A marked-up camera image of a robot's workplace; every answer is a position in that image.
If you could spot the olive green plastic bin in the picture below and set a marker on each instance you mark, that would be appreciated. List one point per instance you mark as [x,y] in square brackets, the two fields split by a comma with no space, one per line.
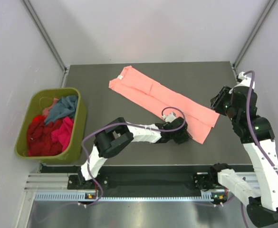
[40,104]

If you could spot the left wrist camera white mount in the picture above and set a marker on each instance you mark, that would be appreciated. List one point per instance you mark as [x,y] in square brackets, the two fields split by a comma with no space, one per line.
[169,116]

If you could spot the red t shirt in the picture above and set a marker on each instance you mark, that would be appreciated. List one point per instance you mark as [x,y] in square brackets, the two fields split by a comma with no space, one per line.
[39,137]

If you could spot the slotted grey cable duct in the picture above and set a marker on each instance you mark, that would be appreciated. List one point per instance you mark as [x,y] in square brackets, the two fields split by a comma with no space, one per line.
[89,197]

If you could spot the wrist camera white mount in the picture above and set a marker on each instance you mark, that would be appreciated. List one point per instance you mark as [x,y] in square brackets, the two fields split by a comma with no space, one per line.
[169,116]
[246,79]

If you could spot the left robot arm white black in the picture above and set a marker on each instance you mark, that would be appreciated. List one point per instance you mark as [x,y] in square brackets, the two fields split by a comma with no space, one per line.
[110,140]

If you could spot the right aluminium corner post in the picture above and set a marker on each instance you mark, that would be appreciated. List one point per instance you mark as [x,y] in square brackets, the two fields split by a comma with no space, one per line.
[254,32]

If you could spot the grey blue t shirt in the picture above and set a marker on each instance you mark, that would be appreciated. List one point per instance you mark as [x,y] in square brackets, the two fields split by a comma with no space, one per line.
[64,107]

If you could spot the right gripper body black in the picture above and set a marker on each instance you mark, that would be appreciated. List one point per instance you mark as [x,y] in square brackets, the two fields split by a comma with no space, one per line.
[224,103]

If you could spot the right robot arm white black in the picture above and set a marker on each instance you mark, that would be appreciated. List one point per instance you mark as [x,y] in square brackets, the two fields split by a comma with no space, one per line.
[258,139]

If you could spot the magenta pink t shirt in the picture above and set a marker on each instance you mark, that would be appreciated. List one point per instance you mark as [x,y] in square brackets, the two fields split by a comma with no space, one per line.
[62,135]

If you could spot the salmon pink t shirt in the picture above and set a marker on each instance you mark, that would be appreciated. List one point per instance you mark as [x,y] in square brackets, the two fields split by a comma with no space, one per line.
[154,97]

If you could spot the left aluminium corner post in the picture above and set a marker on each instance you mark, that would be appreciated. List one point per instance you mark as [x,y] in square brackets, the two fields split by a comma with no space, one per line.
[45,36]

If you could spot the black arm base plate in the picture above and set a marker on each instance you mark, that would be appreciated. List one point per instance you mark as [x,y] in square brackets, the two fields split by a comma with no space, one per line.
[139,181]

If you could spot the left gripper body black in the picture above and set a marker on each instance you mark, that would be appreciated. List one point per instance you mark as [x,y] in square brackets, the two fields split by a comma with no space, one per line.
[180,137]

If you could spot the aluminium corner post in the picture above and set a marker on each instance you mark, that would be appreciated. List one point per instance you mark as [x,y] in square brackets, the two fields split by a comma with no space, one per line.
[254,32]
[45,36]

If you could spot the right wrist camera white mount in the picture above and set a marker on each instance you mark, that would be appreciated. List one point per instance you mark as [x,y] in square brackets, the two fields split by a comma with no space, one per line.
[246,79]

